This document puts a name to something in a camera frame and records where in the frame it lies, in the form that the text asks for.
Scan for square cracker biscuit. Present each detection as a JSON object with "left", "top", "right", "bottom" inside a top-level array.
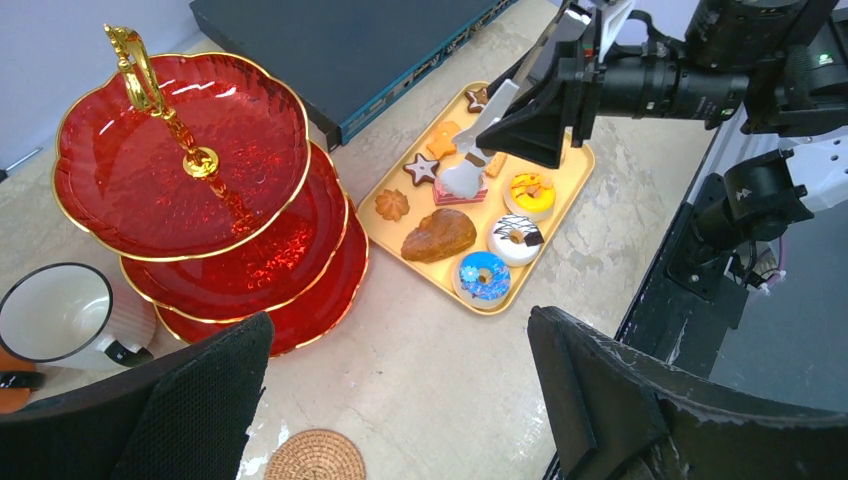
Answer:
[{"left": 484, "top": 152, "right": 508, "bottom": 178}]

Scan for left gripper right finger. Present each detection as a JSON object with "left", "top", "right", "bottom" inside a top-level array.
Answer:
[{"left": 527, "top": 306, "right": 847, "bottom": 479}]

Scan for swirl butter cookie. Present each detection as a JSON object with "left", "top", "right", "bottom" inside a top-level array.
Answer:
[{"left": 375, "top": 189, "right": 410, "bottom": 222}]

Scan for pink layered cake slice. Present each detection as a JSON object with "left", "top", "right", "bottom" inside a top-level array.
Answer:
[{"left": 431, "top": 177, "right": 490, "bottom": 208}]

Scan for white enamel mug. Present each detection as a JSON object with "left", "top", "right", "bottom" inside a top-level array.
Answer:
[{"left": 1, "top": 262, "right": 156, "bottom": 371}]

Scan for yellow frosted donut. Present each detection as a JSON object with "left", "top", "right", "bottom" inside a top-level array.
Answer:
[{"left": 503, "top": 172, "right": 557, "bottom": 221}]

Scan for white chocolate-drizzled donut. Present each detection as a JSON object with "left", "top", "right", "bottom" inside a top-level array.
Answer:
[{"left": 487, "top": 214, "right": 545, "bottom": 267}]

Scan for dark network switch box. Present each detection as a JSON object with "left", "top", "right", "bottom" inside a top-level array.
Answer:
[{"left": 190, "top": 0, "right": 512, "bottom": 149}]

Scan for white-iced star cookie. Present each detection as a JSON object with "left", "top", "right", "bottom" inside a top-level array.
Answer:
[{"left": 402, "top": 153, "right": 440, "bottom": 187}]

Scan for red three-tier cake stand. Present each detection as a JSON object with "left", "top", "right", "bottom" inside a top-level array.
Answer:
[{"left": 52, "top": 26, "right": 369, "bottom": 356}]

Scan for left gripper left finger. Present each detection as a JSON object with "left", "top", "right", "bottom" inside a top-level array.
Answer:
[{"left": 1, "top": 313, "right": 274, "bottom": 479}]

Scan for orange mug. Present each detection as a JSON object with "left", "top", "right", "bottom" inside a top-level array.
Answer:
[{"left": 1, "top": 348, "right": 46, "bottom": 414}]

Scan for yellow serving tray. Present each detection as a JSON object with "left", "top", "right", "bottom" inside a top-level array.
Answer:
[{"left": 357, "top": 81, "right": 596, "bottom": 316}]

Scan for black base frame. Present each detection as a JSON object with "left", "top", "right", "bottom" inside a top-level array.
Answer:
[{"left": 608, "top": 118, "right": 847, "bottom": 382}]

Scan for metal white-tipped tongs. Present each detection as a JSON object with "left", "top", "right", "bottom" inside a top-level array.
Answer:
[{"left": 437, "top": 0, "right": 578, "bottom": 201}]

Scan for chocolate star cookie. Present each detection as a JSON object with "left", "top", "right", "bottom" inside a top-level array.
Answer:
[{"left": 464, "top": 86, "right": 489, "bottom": 114}]

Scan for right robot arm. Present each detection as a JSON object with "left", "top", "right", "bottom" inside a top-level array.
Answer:
[{"left": 455, "top": 1, "right": 847, "bottom": 336}]

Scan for orange fish-shaped cake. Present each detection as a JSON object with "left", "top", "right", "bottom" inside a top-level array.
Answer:
[{"left": 426, "top": 121, "right": 461, "bottom": 161}]

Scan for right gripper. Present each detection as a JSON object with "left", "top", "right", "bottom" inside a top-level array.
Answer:
[{"left": 475, "top": 8, "right": 749, "bottom": 169}]

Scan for brown bread pastry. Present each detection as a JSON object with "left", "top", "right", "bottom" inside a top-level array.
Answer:
[{"left": 401, "top": 208, "right": 477, "bottom": 263}]

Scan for blue frosted donut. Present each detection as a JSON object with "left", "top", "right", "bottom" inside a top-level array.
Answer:
[{"left": 452, "top": 251, "right": 512, "bottom": 310}]

